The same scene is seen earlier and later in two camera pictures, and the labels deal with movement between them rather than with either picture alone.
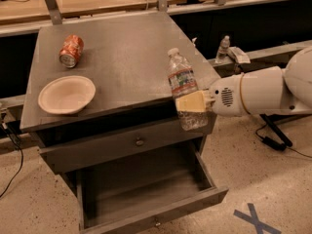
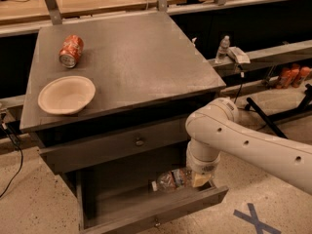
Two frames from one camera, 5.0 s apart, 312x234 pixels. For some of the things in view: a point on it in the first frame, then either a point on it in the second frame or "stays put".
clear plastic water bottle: [182, 83] -> [174, 178]
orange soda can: [71, 51] stays put
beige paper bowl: [66, 94] stays put
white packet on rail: [239, 56] stays put
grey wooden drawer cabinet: [99, 101] stays put
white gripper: [224, 97] -> [204, 166]
